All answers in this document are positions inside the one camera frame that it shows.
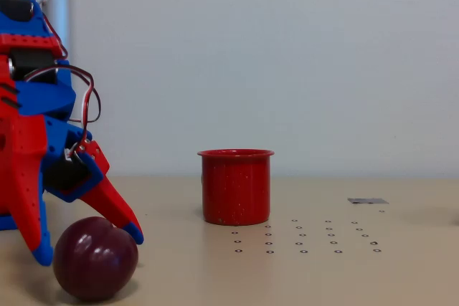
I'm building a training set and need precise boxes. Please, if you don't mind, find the red speckled enamel cup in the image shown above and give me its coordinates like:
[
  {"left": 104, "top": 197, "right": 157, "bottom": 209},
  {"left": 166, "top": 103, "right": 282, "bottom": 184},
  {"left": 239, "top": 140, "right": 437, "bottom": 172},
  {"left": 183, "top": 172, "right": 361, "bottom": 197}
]
[{"left": 197, "top": 148, "right": 275, "bottom": 226}]

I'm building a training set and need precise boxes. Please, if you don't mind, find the grey tape patch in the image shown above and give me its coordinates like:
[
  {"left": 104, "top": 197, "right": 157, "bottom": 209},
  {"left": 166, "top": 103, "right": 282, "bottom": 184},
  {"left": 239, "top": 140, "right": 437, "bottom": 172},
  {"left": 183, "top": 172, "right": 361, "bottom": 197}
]
[{"left": 346, "top": 197, "right": 389, "bottom": 205}]

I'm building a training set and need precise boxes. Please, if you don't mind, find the dark purple plum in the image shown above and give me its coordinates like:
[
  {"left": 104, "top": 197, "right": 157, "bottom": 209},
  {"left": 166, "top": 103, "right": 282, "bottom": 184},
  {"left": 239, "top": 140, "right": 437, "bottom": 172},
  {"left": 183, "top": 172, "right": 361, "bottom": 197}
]
[{"left": 52, "top": 216, "right": 139, "bottom": 302}]

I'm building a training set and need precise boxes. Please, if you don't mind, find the red and white gripper cable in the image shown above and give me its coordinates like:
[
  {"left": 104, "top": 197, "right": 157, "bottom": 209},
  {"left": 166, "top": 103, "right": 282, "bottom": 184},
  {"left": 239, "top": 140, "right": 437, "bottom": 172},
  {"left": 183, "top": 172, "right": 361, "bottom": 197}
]
[{"left": 24, "top": 11, "right": 103, "bottom": 158}]

